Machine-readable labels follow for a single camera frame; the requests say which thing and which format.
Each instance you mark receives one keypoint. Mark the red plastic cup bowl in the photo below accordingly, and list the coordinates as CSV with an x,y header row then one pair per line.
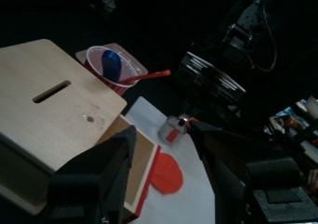
x,y
96,67

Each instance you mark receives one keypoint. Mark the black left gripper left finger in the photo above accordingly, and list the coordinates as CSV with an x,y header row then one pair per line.
x,y
88,172

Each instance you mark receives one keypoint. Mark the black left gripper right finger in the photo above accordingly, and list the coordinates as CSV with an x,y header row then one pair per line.
x,y
248,178

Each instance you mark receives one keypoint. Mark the small white jar orange label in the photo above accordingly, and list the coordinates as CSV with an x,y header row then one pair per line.
x,y
170,130

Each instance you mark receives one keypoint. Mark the orange flat dough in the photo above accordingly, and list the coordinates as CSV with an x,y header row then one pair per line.
x,y
166,173

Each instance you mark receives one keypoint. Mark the wooden drawer with red front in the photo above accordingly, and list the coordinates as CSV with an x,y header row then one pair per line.
x,y
143,159

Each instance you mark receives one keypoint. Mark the white cutting mat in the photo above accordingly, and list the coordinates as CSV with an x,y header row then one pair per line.
x,y
186,203

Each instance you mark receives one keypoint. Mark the red plastic spoon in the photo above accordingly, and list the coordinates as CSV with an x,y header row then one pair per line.
x,y
148,75

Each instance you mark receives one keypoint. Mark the blue plastic scoop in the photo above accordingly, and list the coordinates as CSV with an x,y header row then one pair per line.
x,y
111,65

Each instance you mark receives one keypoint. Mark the light wooden drawer box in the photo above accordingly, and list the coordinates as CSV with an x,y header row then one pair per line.
x,y
45,116

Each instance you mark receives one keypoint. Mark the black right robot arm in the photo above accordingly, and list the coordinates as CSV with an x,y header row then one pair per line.
x,y
243,26

